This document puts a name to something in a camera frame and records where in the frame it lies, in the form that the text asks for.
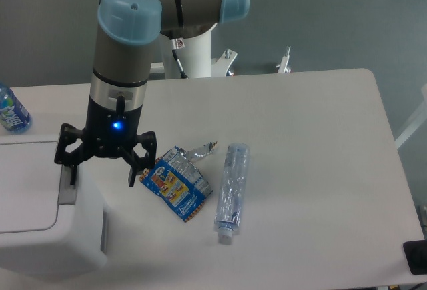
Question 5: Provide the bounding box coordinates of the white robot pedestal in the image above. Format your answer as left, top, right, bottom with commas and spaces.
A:
150, 23, 238, 79

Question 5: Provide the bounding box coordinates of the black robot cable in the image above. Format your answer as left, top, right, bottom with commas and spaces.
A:
171, 46, 188, 79

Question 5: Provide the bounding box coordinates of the crushed clear plastic bottle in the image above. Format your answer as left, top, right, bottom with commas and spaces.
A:
214, 143, 250, 245

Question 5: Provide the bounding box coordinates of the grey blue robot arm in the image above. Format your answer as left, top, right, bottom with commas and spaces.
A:
54, 0, 250, 184

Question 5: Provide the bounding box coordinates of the white frame bar right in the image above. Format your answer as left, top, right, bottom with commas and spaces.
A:
394, 85, 426, 149

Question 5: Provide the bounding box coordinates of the blue labelled drink bottle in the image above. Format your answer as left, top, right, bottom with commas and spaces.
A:
1, 83, 32, 133

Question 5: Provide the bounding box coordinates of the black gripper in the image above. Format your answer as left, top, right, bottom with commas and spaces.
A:
53, 97, 158, 188

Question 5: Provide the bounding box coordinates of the black device at table edge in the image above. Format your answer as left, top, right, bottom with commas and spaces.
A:
403, 240, 426, 275

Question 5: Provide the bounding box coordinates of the white stand leg with bolt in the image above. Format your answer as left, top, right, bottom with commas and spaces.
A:
276, 46, 292, 73

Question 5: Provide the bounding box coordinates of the blue snack wrapper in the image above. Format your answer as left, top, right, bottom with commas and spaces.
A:
139, 141, 218, 222

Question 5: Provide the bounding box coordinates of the white trash can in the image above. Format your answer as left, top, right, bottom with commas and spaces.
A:
1, 135, 109, 275

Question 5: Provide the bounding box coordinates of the white trash can lid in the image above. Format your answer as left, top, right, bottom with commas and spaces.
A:
1, 142, 80, 235

